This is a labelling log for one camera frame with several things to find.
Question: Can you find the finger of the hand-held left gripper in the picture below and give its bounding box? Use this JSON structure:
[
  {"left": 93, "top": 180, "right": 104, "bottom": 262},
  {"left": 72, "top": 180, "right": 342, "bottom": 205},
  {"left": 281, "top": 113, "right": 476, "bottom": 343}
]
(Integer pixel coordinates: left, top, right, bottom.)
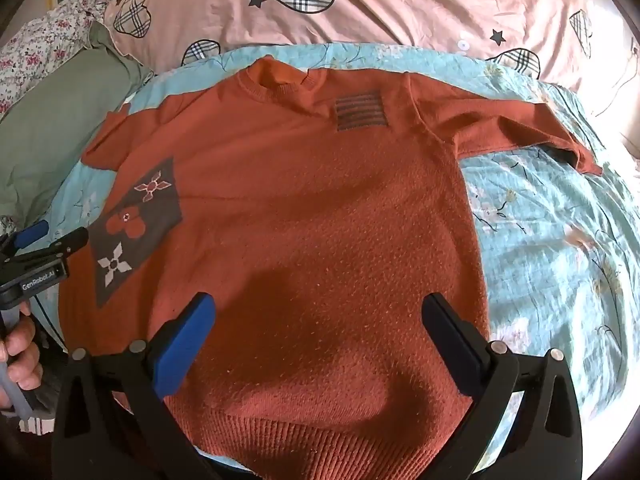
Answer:
[
  {"left": 11, "top": 221, "right": 50, "bottom": 255},
  {"left": 47, "top": 227, "right": 89, "bottom": 261}
]

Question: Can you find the person's left hand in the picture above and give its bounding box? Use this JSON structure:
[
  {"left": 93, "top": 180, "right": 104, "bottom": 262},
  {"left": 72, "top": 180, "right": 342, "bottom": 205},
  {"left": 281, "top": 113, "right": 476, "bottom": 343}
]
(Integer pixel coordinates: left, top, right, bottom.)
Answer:
[{"left": 0, "top": 314, "right": 41, "bottom": 411}]

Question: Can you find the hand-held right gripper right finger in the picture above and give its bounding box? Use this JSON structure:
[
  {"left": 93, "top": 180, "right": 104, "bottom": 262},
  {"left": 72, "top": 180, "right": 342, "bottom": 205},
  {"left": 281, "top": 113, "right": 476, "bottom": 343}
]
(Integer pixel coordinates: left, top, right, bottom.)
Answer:
[{"left": 421, "top": 292, "right": 585, "bottom": 480}]

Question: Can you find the green pillow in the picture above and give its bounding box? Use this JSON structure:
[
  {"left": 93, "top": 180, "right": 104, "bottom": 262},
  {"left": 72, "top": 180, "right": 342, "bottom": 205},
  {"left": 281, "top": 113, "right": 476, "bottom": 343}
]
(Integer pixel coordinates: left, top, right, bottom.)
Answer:
[{"left": 0, "top": 20, "right": 151, "bottom": 226}]

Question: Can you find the orange knit sweater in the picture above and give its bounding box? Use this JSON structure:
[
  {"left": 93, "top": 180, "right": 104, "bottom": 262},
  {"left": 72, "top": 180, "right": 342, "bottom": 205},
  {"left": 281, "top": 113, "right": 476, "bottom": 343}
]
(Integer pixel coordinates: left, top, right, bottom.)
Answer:
[{"left": 59, "top": 56, "right": 603, "bottom": 471}]

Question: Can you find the pink plaid-heart bedsheet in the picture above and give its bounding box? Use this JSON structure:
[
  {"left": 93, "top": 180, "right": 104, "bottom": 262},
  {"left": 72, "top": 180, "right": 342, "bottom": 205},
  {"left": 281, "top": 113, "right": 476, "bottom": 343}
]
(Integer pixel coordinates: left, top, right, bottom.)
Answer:
[{"left": 102, "top": 0, "right": 640, "bottom": 153}]

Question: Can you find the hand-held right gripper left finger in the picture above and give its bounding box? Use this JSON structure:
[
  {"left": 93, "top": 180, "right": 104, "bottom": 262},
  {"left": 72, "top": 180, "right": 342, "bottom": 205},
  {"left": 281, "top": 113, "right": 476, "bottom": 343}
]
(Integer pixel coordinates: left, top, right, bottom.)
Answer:
[{"left": 52, "top": 291, "right": 217, "bottom": 480}]

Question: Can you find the white floral pillow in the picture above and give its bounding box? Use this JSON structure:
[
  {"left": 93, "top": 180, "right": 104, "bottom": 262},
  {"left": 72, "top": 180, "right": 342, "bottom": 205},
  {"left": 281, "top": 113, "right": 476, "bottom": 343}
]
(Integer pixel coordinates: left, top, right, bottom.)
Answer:
[{"left": 0, "top": 0, "right": 121, "bottom": 121}]

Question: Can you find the light blue floral quilt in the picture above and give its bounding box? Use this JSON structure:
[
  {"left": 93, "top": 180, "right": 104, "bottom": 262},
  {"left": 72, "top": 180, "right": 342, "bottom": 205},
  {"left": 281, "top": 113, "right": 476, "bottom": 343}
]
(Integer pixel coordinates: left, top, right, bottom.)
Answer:
[{"left": 44, "top": 41, "right": 632, "bottom": 476}]

